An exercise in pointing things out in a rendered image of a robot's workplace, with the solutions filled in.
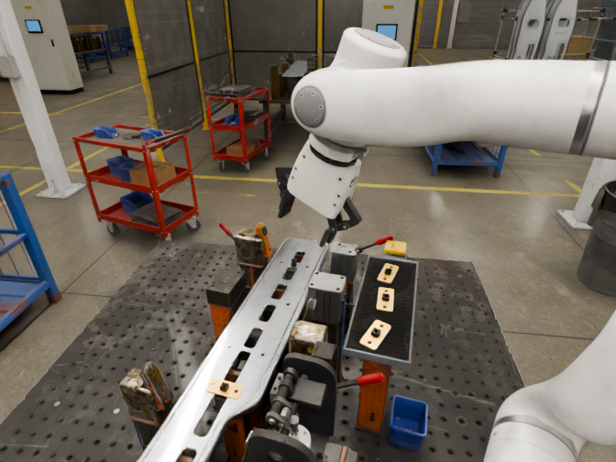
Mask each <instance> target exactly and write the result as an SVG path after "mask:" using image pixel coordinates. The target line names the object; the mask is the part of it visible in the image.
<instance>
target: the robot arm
mask: <svg viewBox="0 0 616 462"><path fill-rule="evenodd" d="M406 57H407V53H406V50H405V49H404V48H403V47H402V46H401V45H400V44H399V43H398V42H396V41H395V40H393V39H391V38H388V37H386V36H384V35H382V34H380V33H378V32H375V31H372V30H369V29H365V28H360V27H351V28H348V29H346V30H345V31H344V33H343V36H342V38H341V41H340V44H339V47H338V50H337V53H336V55H335V59H334V61H333V63H332V64H331V66H330V67H328V68H323V69H320V70H317V71H313V72H311V73H309V74H307V75H306V76H304V77H303V78H302V79H301V80H300V81H299V82H298V83H297V84H296V86H295V88H294V90H293V92H292V95H291V110H292V113H293V116H294V118H295V119H296V121H297V123H298V124H299V125H300V126H301V127H302V128H304V129H305V130H306V131H308V132H310V136H309V139H308V140H307V142H306V143H305V145H304V147H303V148H302V151H301V153H300V154H299V156H298V158H297V160H296V161H295V164H294V165H280V166H278V167H276V168H275V171H276V176H277V178H278V180H277V184H278V186H279V188H280V198H281V200H280V206H279V213H278V218H283V217H284V216H285V215H287V214H288V213H289V212H290V211H291V209H292V205H293V202H294V199H295V197H296V198H298V199H299V200H301V201H302V202H304V203H305V204H307V205H309V206H310V207H312V208H313V209H314V210H315V211H317V212H318V213H320V214H321V215H323V216H325V217H327V221H328V224H329V227H328V228H327V229H326V230H325V231H324V235H323V237H322V239H321V242H320V244H319V246H320V247H321V248H322V247H323V246H325V245H326V244H327V243H328V244H331V243H332V242H333V240H334V239H335V237H336V233H337V231H343V230H348V229H349V228H350V227H353V226H356V225H358V224H359V223H360V222H361V221H362V217H361V216H360V214H359V213H358V210H357V209H356V207H355V205H353V203H352V202H351V198H352V196H353V193H354V191H355V188H356V185H357V182H358V176H359V173H360V168H361V160H360V159H358V157H360V156H363V157H366V156H367V155H368V153H369V148H367V145H368V146H376V147H390V148H409V147H422V146H431V145H438V144H445V143H450V142H458V141H475V142H482V143H490V144H496V145H502V146H509V147H516V148H523V149H535V150H542V151H549V152H556V153H564V154H571V155H579V156H580V155H581V156H586V157H593V158H601V159H608V160H616V61H609V60H473V61H464V62H457V63H449V64H441V65H432V66H422V67H410V68H403V67H402V65H403V64H404V62H405V60H406ZM286 174H290V178H289V180H288V179H287V178H286ZM341 210H343V211H346V213H347V215H348V216H349V219H347V220H343V217H342V214H341ZM587 441H588V442H590V443H592V444H596V445H600V446H615V445H616V310H615V312H614V314H613V315H612V317H611V318H610V320H609V321H608V322H607V324H606V325H605V327H604V328H603V330H602V331H601V332H600V334H599V335H598V337H597V338H596V339H595V340H594V341H593V342H592V343H591V344H590V345H589V346H588V347H587V348H586V349H585V350H584V351H583V352H582V353H581V354H580V355H579V357H578V358H577V359H576V360H575V361H574V362H573V363H572V364H570V365H569V366H568V367H567V368H566V369H565V370H564V371H563V372H561V373H560V374H559V375H557V376H555V377H553V378H552V379H550V380H547V381H545V382H542V383H538V384H534V385H531V386H528V387H525V388H522V389H520V390H517V391H516V392H514V393H513V394H512V395H510V396H509V397H508V398H507V399H506V400H505V401H504V403H503V404H502V405H501V407H500V408H499V411H498V413H497V416H496V419H495V422H494V425H493V428H492V432H491V435H490V438H489V443H488V447H487V451H486V454H485V457H484V460H483V462H578V456H579V453H580V451H581V448H582V447H583V445H584V444H585V443H586V442H587Z"/></svg>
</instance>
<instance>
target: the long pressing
mask: <svg viewBox="0 0 616 462"><path fill-rule="evenodd" d="M319 244H320V242H319V241H312V240H307V239H300V238H294V237H291V238H287V239H285V240H283V241H282V243H281V244H280V246H279V248H278V249H277V251H276V252H275V254H274V255H273V257H272V258H271V260H270V261H269V263H268V265H267V266H266V268H265V269H264V270H263V271H262V273H261V274H260V276H259V277H258V279H257V281H256V282H255V284H254V286H253V287H252V289H251V290H250V292H249V293H248V295H247V297H246V298H245V300H244V301H243V302H242V303H241V305H240V306H239V308H238V309H237V311H236V313H235V314H234V316H233V317H232V319H231V320H230V322H229V323H228V325H227V326H226V328H225V330H224V331H223V333H222V334H221V335H220V336H219V338H218V339H217V341H216V342H215V344H214V346H213V347H212V349H211V350H210V352H209V353H208V355H207V357H206V358H205V360H204V361H203V363H202V365H201V366H200V367H199V368H198V370H197V371H196V373H195V374H194V376H193V377H192V379H191V381H190V382H189V384H188V385H187V387H186V388H185V390H184V391H183V393H182V394H181V396H180V398H179V399H178V400H177V401H176V403H175V404H174V406H173V407H172V409H171V410H170V412H169V414H168V415H167V417H166V418H165V420H164V421H163V423H162V424H161V426H160V427H159V430H158V431H157V432H156V433H155V435H154V436H153V438H152V439H151V441H150V442H149V444H148V446H147V447H146V449H145V450H144V452H143V453H142V455H141V456H140V458H139V459H138V460H137V462H177V461H178V460H179V458H180V456H181V454H182V452H183V451H184V450H185V449H190V450H193V451H195V452H196V456H195V458H194V460H193V462H210V460H211V458H212V456H213V454H214V452H215V450H216V448H217V446H218V444H219V442H220V440H221V438H222V436H223V434H224V432H225V430H226V428H227V427H228V425H229V424H230V423H231V422H232V421H234V420H235V419H236V418H238V417H240V416H242V415H245V414H247V413H250V412H252V411H254V410H256V409H257V408H258V407H259V406H260V405H261V403H262V401H263V399H264V397H265V395H266V392H267V390H268V388H269V386H270V383H271V381H272V379H273V376H274V374H275V372H276V370H277V368H278V366H279V364H280V362H281V358H282V356H283V354H284V352H285V349H286V347H287V345H288V344H289V335H290V333H291V330H292V328H293V326H294V323H296V322H298V321H299V319H300V316H301V314H302V312H303V308H304V306H305V305H306V303H307V300H308V284H309V281H310V279H311V278H312V276H313V274H314V272H316V271H319V272H320V271H321V269H322V267H323V265H324V263H325V259H326V257H327V255H328V253H329V250H330V245H329V244H328V243H327V244H326V245H325V246H323V247H320V246H319ZM298 252H302V253H304V256H303V257H302V260H301V262H300V263H298V262H297V266H296V267H292V266H291V264H292V259H294V257H295V255H296V254H297V253H298ZM281 262H282V263H281ZM306 267H308V268H306ZM288 268H294V269H296V271H295V272H294V274H293V276H292V278H291V279H290V280H284V279H283V276H284V274H285V273H286V271H287V269H288ZM279 285H282V286H286V287H287V288H286V290H285V292H284V293H283V294H282V296H281V298H280V299H278V300H277V299H272V298H271V297H272V295H273V293H274V292H275V291H276V289H277V287H278V286H279ZM287 303H288V304H289V305H287ZM268 305H271V306H275V310H274V312H273V314H272V315H271V317H270V319H269V320H268V321H267V322H262V321H260V320H259V318H260V317H261V315H262V313H263V311H264V310H265V308H266V306H268ZM253 329H260V330H262V331H263V332H262V334H261V336H260V338H259V339H258V342H257V343H256V345H255V346H254V347H252V348H249V347H245V346H244V345H245V343H246V342H247V340H248V337H249V336H250V334H251V332H252V330H253ZM228 347H231V348H228ZM242 351H244V352H248V353H249V354H250V356H249V358H248V360H247V362H246V364H245V366H244V367H243V369H242V371H241V372H240V374H239V376H238V378H237V380H236V382H235V383H236V384H239V385H243V386H244V389H243V390H242V392H241V394H240V396H239V398H238V399H237V400H234V399H231V398H227V397H226V400H225V403H224V405H223V407H222V408H221V410H220V412H219V414H218V415H217V417H216V418H215V420H214V423H213V425H212V427H211V429H210V430H209V432H208V434H207V436H205V437H201V436H198V435H195V434H194V431H195V429H196V428H197V426H198V424H199V422H201V420H202V418H203V416H204V414H205V412H206V411H207V409H208V407H209V405H210V404H211V402H212V400H213V398H214V397H215V395H217V394H214V393H211V392H208V391H206V390H205V389H206V387H207V385H208V384H209V382H210V381H211V379H212V378H216V379H220V380H224V379H225V378H226V375H227V373H228V372H229V370H230V369H231V367H232V366H233V364H234V362H235V360H236V359H237V356H238V354H239V353H240V352H242ZM262 354H264V356H262Z"/></svg>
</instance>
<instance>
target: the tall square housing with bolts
mask: <svg viewBox="0 0 616 462"><path fill-rule="evenodd" d="M346 281H347V278H346V277H345V276H340V275H335V274H329V273H324V272H319V271H316V272H314V273H313V276H312V277H311V279H310V281H309V284H308V301H309V300H310V298H313V299H315V300H317V301H318V302H317V304H316V308H315V311H314V314H313V320H312V323H314V324H319V325H326V326H327V327H328V343H330V344H334V345H336V351H335V366H334V369H335V372H336V374H337V383H338V382H343V381H342V380H343V379H344V377H343V375H342V356H343V341H344V327H345V312H346V298H347V294H346ZM341 317H342V324H341ZM340 325H341V335H340Z"/></svg>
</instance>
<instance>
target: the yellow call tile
mask: <svg viewBox="0 0 616 462"><path fill-rule="evenodd" d="M405 249H406V243H405V242H399V241H392V240H387V241H386V245H385V249H384V253H389V254H395V255H401V256H404V255H405Z"/></svg>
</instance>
